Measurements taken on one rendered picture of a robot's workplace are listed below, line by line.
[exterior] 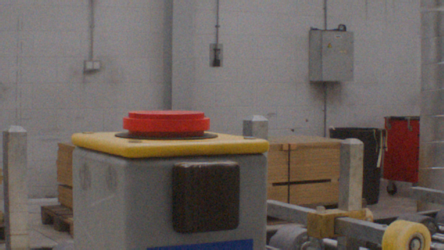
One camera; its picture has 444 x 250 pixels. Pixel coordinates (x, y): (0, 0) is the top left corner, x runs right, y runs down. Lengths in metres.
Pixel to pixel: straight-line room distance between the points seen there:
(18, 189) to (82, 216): 1.10
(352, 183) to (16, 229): 0.70
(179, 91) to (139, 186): 7.81
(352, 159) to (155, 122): 1.45
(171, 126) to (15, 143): 1.12
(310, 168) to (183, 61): 1.54
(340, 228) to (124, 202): 1.44
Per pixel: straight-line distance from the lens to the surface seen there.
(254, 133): 1.70
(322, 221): 1.80
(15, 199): 1.53
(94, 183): 0.41
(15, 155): 1.52
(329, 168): 7.75
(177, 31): 8.18
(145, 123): 0.41
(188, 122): 0.41
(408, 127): 9.03
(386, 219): 2.60
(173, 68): 8.16
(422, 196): 2.29
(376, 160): 8.60
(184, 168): 0.38
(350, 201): 1.85
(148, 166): 0.38
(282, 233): 2.32
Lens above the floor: 1.25
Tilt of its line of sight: 3 degrees down
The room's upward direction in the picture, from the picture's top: 1 degrees clockwise
